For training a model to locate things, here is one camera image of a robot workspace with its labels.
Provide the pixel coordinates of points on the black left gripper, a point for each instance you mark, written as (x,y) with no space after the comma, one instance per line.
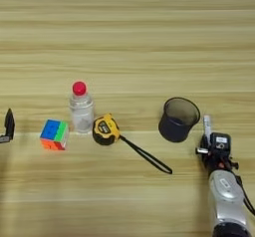
(4,138)

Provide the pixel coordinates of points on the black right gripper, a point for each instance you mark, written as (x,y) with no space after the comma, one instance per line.
(219,159)

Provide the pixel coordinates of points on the white marker pen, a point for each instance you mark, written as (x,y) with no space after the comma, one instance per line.
(207,126)

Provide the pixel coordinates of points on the colourful puzzle cube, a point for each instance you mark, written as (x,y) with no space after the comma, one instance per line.
(54,134)

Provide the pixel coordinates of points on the clear bottle with red cap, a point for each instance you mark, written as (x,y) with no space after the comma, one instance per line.
(82,111)

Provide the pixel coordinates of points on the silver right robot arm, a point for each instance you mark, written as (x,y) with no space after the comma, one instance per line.
(229,201)

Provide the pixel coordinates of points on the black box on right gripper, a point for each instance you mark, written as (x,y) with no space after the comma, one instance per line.
(220,141)

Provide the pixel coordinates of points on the black mesh pen cup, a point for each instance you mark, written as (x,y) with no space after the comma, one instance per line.
(177,121)

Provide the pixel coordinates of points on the yellow black tape measure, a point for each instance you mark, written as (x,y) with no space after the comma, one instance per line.
(105,129)

